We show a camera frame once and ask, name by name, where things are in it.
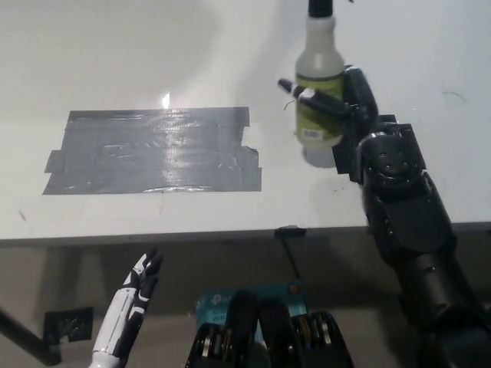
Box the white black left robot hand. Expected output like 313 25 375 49
91 247 164 360

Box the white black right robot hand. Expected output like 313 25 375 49
277 64 380 151

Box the spray bottle with green label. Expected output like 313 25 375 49
292 0 347 149

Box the black floor tape piece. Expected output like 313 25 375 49
44 306 95 343

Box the black tape patch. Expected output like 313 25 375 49
331 113 427 183

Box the teal router box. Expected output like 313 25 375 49
196 282 308 346

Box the black table leg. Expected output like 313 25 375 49
0 306 63 365

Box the small black cable clip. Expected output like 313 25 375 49
274 225 307 237

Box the thin black cable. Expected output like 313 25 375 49
280 235 302 284

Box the grey duct tape patch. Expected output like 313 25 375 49
42 107 262 196

